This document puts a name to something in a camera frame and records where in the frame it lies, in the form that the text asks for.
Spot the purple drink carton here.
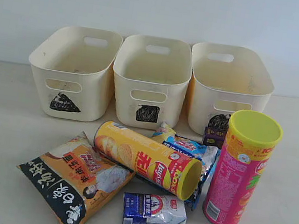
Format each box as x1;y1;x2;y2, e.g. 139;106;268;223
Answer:
202;126;227;149

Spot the yellow Lays chips can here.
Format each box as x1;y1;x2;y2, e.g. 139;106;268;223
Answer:
94;121;202;201

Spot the blue instant noodle bag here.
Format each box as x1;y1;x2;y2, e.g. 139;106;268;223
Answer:
151;122;221;210

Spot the orange instant noodle bag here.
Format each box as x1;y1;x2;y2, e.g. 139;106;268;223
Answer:
18;132;135;224

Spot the pink chips can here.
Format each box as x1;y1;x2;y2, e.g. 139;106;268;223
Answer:
203;110;283;224

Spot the cream bin with square mark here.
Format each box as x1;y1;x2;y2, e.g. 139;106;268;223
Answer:
113;35;192;130

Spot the cream bin with circle mark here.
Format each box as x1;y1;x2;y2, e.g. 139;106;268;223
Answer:
186;42;275;135

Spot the cream bin with triangle mark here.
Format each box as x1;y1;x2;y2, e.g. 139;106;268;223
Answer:
28;26;123;122

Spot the blue white milk carton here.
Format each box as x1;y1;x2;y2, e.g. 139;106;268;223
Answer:
122;192;187;224

